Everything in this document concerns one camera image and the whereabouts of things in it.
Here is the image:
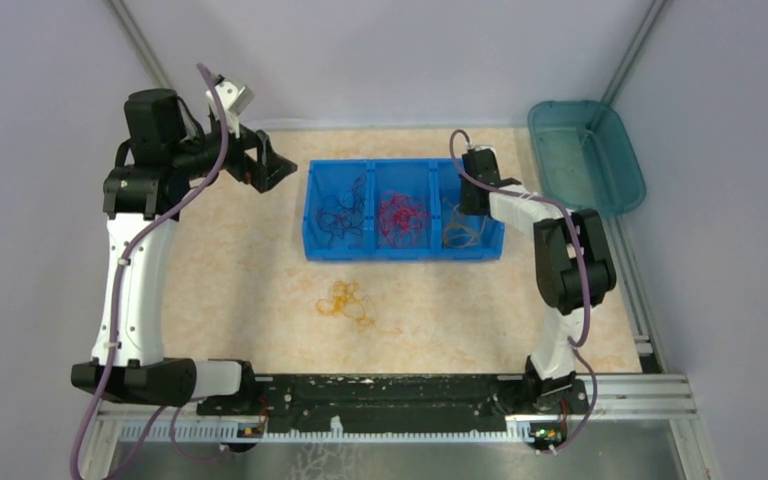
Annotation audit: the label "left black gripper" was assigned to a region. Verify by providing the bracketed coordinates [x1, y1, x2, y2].
[170, 107, 296, 191]

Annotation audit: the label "purple thin wires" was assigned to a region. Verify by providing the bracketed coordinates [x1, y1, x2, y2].
[316, 175, 369, 243]

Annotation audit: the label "red wire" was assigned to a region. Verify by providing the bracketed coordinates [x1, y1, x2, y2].
[377, 190, 433, 252]

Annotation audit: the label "yellow wire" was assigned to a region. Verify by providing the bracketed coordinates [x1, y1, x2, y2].
[315, 198, 491, 336]

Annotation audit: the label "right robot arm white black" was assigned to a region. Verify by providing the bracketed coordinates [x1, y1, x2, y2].
[457, 147, 617, 412]

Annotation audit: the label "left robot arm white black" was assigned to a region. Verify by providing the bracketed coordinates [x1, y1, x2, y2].
[71, 80, 296, 414]

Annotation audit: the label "blue three-compartment plastic bin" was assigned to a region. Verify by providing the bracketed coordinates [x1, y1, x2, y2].
[301, 158, 505, 262]

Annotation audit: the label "teal translucent plastic tub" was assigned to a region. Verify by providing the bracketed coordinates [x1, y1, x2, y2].
[527, 100, 647, 216]

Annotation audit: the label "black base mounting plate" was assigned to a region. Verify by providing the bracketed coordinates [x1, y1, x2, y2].
[196, 374, 588, 434]

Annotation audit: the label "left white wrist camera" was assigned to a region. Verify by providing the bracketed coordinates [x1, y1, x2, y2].
[205, 75, 255, 131]

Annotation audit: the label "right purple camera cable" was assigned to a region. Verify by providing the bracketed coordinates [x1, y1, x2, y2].
[448, 129, 601, 455]

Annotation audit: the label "purple camera cable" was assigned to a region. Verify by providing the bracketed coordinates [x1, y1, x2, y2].
[69, 62, 233, 480]
[448, 129, 601, 455]

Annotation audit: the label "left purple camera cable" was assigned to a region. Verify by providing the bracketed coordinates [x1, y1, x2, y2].
[69, 62, 233, 480]

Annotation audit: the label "white cable duct strip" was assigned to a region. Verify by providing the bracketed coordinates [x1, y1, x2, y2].
[119, 418, 535, 444]

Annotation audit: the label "aluminium frame rail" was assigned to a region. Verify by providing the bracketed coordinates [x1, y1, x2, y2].
[97, 374, 698, 420]

